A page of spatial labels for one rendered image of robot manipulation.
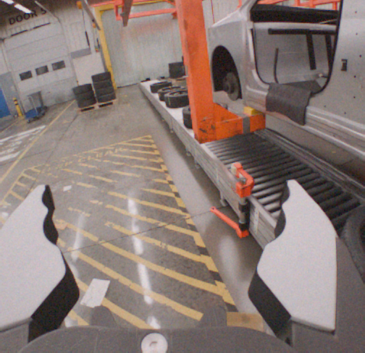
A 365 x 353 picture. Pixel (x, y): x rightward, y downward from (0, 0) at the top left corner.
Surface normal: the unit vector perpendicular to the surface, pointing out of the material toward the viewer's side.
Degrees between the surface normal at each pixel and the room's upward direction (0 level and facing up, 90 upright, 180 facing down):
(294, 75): 46
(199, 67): 90
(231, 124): 90
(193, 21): 90
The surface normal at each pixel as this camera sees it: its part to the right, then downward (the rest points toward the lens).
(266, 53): 0.25, 0.41
